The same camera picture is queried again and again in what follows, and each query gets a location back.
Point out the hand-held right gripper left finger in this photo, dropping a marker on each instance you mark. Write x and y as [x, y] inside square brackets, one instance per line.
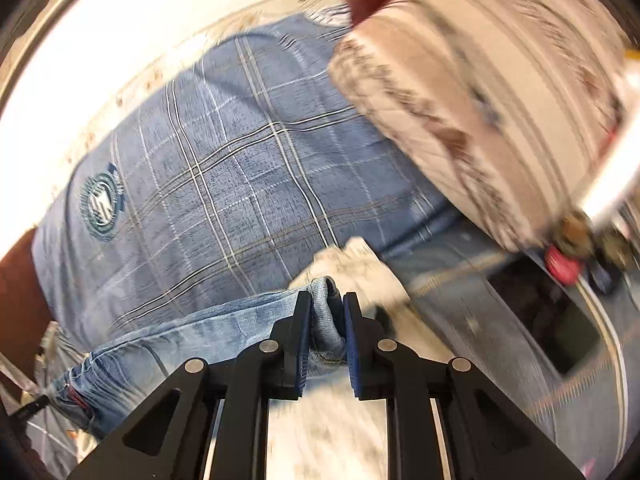
[301, 360]

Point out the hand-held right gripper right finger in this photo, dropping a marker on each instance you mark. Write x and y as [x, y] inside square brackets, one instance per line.
[353, 360]

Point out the blue denim pants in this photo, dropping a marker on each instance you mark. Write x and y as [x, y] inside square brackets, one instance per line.
[200, 330]

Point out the blue plaid blanket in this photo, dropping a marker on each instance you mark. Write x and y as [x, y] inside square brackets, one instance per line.
[225, 170]

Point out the small red object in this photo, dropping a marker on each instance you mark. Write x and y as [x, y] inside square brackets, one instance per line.
[561, 262]

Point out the beige striped pillow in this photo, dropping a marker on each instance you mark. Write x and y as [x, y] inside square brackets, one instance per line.
[475, 110]

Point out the brown wooden furniture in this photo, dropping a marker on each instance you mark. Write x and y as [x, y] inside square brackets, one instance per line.
[22, 280]

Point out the silver metal cylinder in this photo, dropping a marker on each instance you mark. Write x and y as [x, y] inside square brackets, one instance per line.
[607, 200]

